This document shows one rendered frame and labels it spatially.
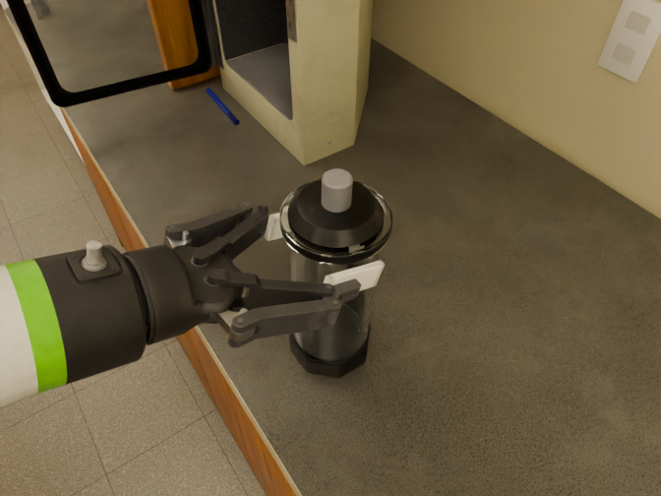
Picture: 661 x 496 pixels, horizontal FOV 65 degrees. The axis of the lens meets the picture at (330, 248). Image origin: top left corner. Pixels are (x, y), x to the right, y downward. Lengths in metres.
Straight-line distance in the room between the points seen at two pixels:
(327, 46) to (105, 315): 0.58
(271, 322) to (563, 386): 0.41
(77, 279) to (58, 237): 1.98
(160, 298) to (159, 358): 1.45
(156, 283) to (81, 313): 0.06
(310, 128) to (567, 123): 0.47
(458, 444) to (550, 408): 0.12
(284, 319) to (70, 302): 0.16
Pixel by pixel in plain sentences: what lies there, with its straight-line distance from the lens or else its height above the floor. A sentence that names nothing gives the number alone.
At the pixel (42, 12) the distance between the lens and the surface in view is 1.01.
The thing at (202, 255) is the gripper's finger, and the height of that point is 1.19.
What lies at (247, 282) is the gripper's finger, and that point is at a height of 1.19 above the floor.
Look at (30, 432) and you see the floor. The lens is 1.88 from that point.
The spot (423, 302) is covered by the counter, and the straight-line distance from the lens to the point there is 0.73.
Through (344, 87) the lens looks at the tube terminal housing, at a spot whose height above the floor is 1.07.
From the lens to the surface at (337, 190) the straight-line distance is 0.46.
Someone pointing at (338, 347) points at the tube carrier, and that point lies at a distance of 0.59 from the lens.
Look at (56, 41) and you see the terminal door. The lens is 1.05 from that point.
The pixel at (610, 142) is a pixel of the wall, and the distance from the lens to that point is 1.01.
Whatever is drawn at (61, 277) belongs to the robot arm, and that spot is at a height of 1.25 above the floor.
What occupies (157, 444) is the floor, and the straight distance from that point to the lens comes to 1.71.
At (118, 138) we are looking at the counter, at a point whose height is 0.94.
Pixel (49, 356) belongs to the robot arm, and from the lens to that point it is 0.38.
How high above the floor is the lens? 1.52
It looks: 48 degrees down
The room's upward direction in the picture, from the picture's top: straight up
